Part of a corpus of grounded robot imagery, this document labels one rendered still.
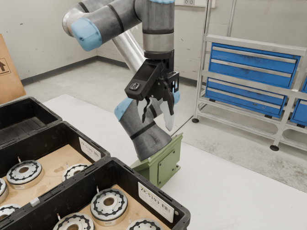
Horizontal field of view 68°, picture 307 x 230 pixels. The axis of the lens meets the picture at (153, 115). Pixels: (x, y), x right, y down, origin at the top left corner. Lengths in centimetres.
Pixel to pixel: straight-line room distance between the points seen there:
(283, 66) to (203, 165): 132
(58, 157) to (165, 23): 62
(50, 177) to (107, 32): 51
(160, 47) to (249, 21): 251
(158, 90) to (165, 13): 18
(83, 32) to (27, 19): 328
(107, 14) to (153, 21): 12
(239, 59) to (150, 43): 169
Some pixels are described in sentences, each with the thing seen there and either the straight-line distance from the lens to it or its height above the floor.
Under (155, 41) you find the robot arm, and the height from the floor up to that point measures 128.
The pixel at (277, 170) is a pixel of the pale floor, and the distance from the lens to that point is 223.
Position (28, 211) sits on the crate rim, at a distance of 65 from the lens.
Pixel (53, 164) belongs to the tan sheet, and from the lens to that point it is 90.
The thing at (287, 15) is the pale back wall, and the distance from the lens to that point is 293.
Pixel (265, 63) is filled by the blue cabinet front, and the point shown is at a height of 78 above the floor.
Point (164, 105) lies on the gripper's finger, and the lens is 58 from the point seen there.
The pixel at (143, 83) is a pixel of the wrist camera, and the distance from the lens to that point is 52.
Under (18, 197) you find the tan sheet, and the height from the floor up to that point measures 83.
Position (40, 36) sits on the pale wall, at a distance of 394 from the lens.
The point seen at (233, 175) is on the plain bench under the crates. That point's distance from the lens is 103.
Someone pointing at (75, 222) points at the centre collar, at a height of 87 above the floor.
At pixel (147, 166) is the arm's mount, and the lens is 78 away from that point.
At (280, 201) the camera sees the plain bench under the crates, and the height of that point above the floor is 70.
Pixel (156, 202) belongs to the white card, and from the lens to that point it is 64.
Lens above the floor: 140
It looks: 32 degrees down
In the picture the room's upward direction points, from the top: straight up
